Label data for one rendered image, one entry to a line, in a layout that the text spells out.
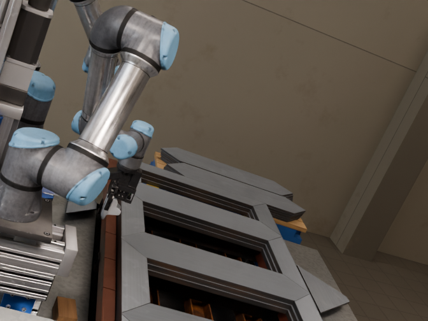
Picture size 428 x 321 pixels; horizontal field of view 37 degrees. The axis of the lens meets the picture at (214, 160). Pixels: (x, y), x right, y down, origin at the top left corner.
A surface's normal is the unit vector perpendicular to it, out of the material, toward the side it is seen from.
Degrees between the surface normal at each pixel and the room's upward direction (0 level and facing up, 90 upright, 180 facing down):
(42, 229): 0
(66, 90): 90
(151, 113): 90
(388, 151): 90
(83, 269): 0
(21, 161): 90
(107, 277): 0
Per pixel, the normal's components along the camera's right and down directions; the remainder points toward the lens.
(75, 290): 0.39, -0.87
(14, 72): 0.23, 0.40
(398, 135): -0.89, -0.28
